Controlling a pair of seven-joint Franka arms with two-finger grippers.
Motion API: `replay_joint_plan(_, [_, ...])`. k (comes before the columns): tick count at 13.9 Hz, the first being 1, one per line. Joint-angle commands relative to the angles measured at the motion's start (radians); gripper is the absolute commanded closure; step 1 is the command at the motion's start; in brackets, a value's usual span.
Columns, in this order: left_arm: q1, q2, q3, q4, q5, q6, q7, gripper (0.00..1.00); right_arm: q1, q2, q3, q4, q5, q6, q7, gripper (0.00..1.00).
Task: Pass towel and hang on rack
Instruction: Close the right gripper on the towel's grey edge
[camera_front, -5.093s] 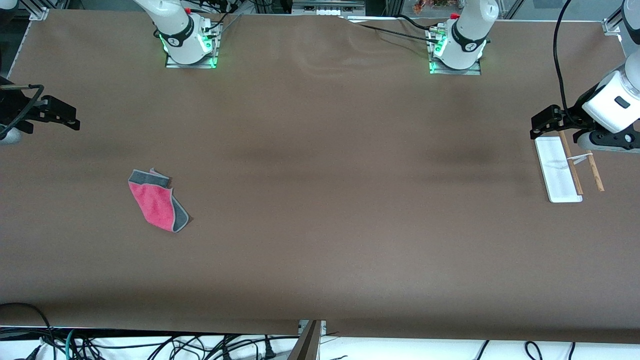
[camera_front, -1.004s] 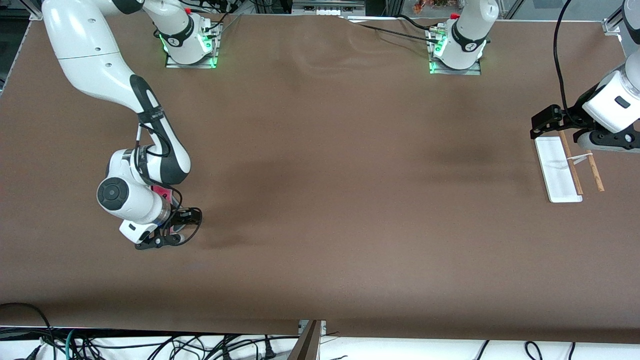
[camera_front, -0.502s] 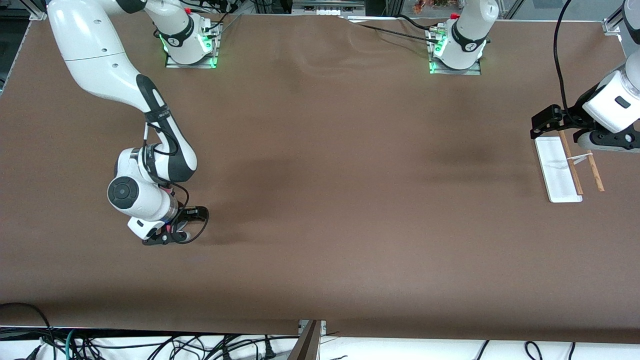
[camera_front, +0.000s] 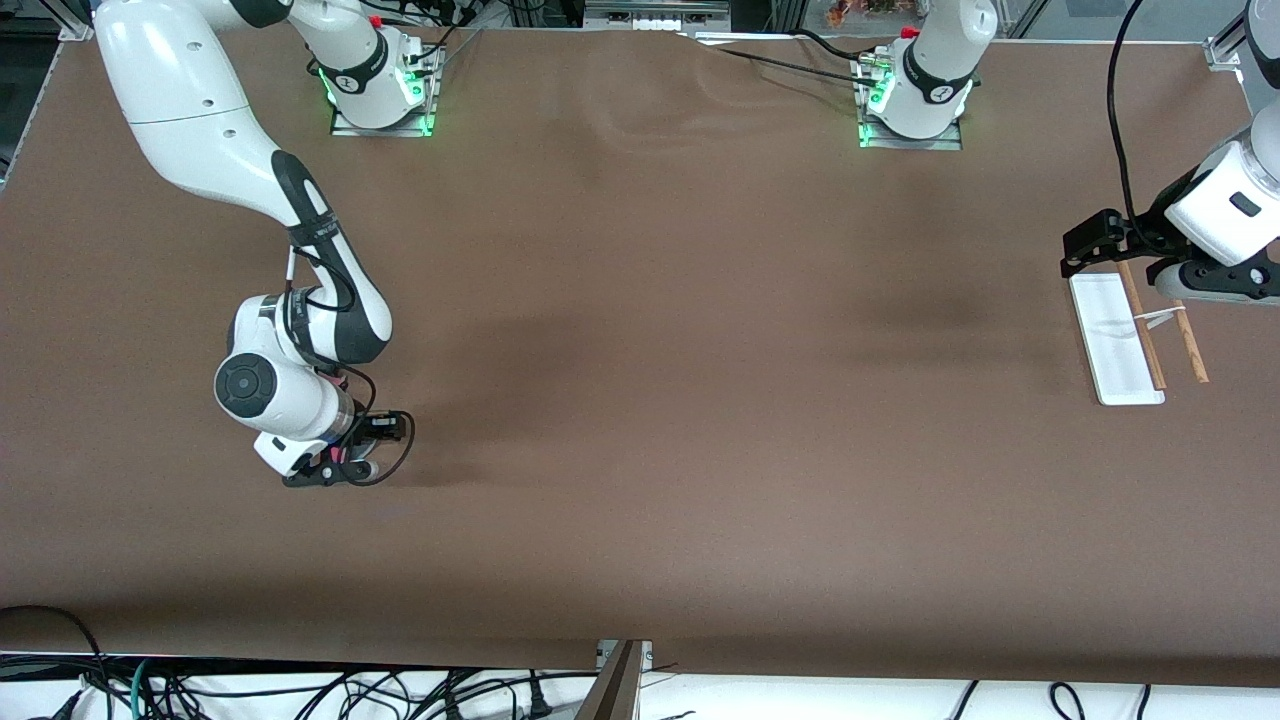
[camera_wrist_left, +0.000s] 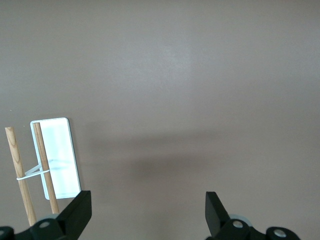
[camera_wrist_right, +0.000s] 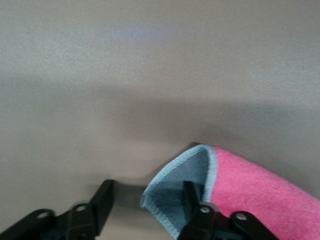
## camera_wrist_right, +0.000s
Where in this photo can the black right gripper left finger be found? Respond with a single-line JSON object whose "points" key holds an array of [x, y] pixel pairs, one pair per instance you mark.
{"points": [[82, 220]]}

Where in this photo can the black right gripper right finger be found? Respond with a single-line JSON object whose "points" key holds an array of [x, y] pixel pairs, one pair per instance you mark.
{"points": [[205, 225]]}

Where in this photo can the pink and grey towel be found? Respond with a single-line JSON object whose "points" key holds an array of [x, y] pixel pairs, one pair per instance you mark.
{"points": [[250, 190]]}

